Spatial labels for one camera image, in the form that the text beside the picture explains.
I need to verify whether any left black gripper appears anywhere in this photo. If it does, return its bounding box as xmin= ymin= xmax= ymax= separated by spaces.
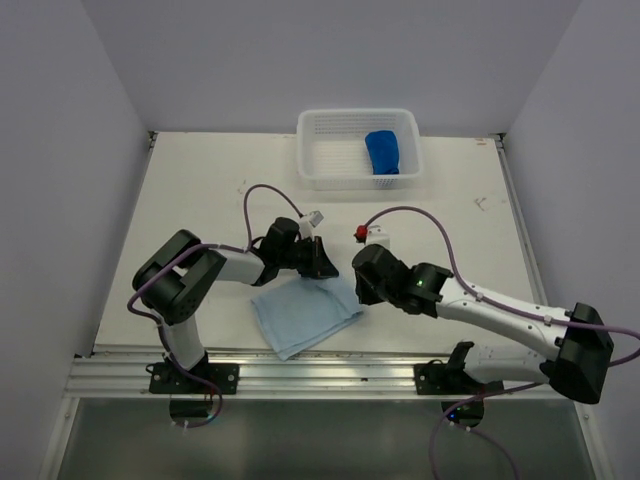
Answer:
xmin=277 ymin=235 xmax=338 ymax=277

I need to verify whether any light blue towel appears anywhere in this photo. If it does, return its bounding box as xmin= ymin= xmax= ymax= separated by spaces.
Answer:
xmin=251 ymin=276 xmax=363 ymax=361

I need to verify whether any dark blue towel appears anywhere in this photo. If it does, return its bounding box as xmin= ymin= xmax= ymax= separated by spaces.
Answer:
xmin=364 ymin=130 xmax=400 ymax=175

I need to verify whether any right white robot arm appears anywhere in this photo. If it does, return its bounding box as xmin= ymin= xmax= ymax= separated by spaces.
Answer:
xmin=352 ymin=244 xmax=614 ymax=404

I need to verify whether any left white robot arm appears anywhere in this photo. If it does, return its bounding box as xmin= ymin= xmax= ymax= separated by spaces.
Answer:
xmin=127 ymin=211 xmax=338 ymax=395

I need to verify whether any white perforated plastic basket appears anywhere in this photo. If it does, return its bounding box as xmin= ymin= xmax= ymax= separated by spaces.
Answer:
xmin=296 ymin=108 xmax=424 ymax=191

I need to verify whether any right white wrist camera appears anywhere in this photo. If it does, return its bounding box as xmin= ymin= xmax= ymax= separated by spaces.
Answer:
xmin=365 ymin=225 xmax=391 ymax=249

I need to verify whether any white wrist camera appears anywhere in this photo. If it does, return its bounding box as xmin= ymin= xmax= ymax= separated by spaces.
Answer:
xmin=365 ymin=225 xmax=391 ymax=249
xmin=298 ymin=210 xmax=324 ymax=239

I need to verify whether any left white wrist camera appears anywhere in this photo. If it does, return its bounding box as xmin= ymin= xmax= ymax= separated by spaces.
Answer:
xmin=298 ymin=210 xmax=324 ymax=239

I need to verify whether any red cable connector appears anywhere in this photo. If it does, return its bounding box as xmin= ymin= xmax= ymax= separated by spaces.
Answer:
xmin=354 ymin=225 xmax=368 ymax=242

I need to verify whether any purple cable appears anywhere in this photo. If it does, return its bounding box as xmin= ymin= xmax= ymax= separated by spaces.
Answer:
xmin=127 ymin=183 xmax=305 ymax=331
xmin=449 ymin=419 xmax=521 ymax=480
xmin=169 ymin=379 xmax=224 ymax=429
xmin=364 ymin=206 xmax=640 ymax=480

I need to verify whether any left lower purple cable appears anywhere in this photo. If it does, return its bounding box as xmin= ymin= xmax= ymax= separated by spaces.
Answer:
xmin=169 ymin=379 xmax=224 ymax=429

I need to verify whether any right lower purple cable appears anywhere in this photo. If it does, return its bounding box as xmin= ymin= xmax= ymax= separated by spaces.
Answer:
xmin=449 ymin=419 xmax=521 ymax=480

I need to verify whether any aluminium mounting rail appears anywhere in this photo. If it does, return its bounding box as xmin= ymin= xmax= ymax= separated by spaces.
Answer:
xmin=64 ymin=349 xmax=566 ymax=401

